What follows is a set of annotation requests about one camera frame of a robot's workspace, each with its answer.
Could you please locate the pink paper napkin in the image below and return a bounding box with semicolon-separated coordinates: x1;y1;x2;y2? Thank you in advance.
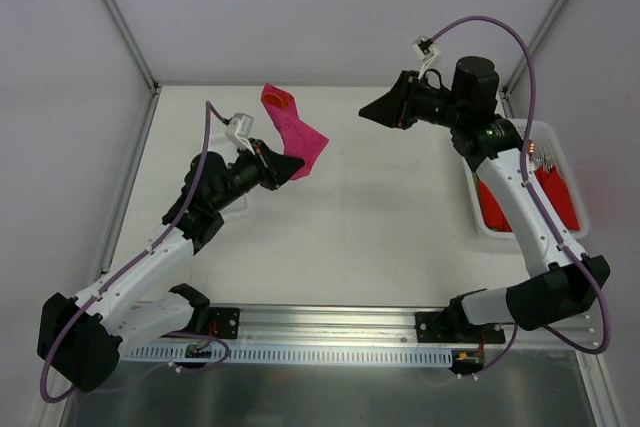
261;83;329;181

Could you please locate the orange plastic spoon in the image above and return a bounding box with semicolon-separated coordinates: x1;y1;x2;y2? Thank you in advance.
261;89;291;111

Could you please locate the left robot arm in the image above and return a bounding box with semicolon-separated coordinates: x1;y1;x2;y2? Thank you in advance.
37;139;305;403

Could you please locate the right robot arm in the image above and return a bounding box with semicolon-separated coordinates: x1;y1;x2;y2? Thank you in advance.
358;57;610;343

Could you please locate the small white plastic basket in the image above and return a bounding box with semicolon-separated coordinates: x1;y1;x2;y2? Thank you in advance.
200;133;249;221

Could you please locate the large white plastic basket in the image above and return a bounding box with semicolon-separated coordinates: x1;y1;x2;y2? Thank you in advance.
462;121;590;241

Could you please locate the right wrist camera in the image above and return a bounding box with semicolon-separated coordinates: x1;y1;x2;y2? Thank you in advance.
451;56;500;116

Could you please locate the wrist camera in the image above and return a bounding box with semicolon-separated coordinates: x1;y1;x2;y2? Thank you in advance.
225;113;254;151
451;56;500;116

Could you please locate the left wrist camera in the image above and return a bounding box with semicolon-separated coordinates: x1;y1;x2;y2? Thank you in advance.
225;113;254;151

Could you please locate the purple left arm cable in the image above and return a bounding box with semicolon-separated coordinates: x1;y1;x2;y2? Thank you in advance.
39;100;241;404

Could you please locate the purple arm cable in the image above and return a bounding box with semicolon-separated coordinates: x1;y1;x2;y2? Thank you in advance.
39;100;241;404
422;15;612;383

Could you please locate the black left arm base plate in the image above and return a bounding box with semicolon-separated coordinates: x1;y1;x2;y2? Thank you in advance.
200;306;241;340

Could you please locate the aluminium frame rail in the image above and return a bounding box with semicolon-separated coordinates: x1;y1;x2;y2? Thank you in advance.
119;299;599;348

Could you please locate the white slotted cable duct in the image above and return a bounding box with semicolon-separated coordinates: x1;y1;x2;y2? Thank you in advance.
124;341;453;369

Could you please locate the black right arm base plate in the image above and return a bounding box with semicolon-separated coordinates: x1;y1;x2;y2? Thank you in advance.
414;309;506;345

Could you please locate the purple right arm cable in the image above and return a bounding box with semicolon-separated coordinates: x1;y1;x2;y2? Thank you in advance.
422;15;612;383

